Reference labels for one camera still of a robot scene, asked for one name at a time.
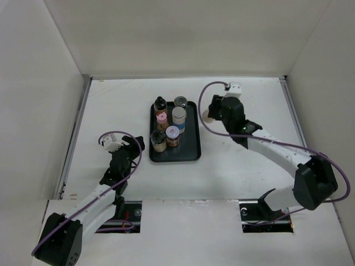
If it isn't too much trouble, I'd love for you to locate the yellow cap condiment bottle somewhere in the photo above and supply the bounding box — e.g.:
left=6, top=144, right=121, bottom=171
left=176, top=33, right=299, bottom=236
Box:
left=202, top=109, right=215, bottom=124

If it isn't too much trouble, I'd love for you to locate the black knob grinder bottle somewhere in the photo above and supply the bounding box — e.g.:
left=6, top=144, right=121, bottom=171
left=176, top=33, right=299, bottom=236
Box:
left=150, top=130, right=166, bottom=153

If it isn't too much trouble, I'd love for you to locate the pink cap spice bottle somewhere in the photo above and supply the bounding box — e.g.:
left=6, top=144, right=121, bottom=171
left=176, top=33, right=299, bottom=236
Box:
left=156, top=111, right=169, bottom=133

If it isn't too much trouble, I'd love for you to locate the red label lid spice jar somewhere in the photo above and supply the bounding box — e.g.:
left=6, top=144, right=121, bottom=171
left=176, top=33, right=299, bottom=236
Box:
left=165, top=126, right=180, bottom=147

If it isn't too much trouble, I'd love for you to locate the silver lid blue label jar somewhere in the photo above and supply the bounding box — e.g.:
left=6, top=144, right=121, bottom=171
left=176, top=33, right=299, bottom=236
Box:
left=172, top=106, right=186, bottom=134

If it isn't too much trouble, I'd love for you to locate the black knob spice bottle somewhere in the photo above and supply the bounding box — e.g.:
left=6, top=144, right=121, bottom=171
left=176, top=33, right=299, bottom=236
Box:
left=154, top=96, right=167, bottom=115

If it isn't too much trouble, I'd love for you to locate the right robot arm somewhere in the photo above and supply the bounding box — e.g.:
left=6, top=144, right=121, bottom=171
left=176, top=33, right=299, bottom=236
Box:
left=203, top=95, right=338, bottom=219

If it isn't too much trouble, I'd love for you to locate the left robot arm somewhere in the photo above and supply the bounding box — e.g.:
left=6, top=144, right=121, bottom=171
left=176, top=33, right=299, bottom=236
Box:
left=31, top=132, right=145, bottom=265

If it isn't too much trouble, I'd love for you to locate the black rectangular tray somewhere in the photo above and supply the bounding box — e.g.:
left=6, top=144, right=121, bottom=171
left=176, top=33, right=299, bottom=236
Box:
left=149, top=101, right=201, bottom=163

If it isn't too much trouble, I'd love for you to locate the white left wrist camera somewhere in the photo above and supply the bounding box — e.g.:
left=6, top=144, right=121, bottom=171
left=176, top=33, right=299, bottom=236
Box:
left=101, top=134, right=123, bottom=152

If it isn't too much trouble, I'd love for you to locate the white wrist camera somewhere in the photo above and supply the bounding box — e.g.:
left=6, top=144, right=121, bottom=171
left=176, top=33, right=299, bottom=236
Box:
left=224, top=82, right=242, bottom=99
left=101, top=134, right=123, bottom=152

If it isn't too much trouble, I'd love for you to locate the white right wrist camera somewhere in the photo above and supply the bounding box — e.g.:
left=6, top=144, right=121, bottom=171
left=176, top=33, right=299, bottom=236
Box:
left=224, top=82, right=242, bottom=99

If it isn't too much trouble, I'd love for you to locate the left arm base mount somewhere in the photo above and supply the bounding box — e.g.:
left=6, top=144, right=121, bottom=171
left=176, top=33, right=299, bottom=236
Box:
left=97, top=196, right=143, bottom=234

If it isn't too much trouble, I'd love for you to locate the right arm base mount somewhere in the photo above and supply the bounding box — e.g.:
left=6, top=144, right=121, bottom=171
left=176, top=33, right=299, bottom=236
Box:
left=239, top=199, right=293, bottom=233

